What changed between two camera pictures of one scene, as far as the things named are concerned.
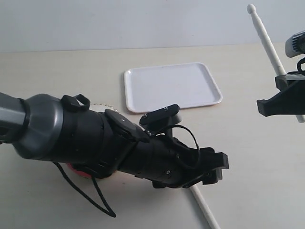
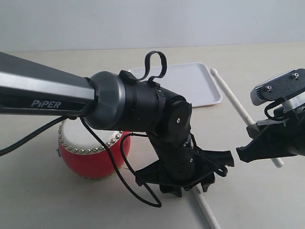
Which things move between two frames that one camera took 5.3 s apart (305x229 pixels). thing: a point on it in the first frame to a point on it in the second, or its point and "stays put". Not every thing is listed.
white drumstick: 278,69 to 276,161
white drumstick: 205,209 stays put
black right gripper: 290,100 to 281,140
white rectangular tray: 149,88 stays put
